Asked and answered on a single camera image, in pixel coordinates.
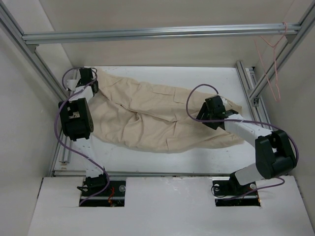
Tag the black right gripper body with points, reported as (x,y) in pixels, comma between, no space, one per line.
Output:
(207,114)

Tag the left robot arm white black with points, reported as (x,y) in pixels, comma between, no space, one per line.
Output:
(77,124)

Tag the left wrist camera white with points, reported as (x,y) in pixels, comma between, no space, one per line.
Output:
(71,84)

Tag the beige trousers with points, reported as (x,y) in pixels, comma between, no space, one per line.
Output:
(158,118)

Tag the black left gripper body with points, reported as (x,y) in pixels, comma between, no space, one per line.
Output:
(95,83)

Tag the white foam front board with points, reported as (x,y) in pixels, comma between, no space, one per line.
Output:
(163,206)

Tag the aluminium frame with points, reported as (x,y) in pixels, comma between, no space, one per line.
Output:
(122,161)

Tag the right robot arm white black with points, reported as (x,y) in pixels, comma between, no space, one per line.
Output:
(274,155)

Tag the pink wire hanger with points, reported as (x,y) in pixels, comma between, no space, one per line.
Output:
(274,47)

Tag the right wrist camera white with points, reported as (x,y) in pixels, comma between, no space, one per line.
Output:
(225,101)

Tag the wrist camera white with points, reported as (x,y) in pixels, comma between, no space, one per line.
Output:
(225,101)
(71,84)

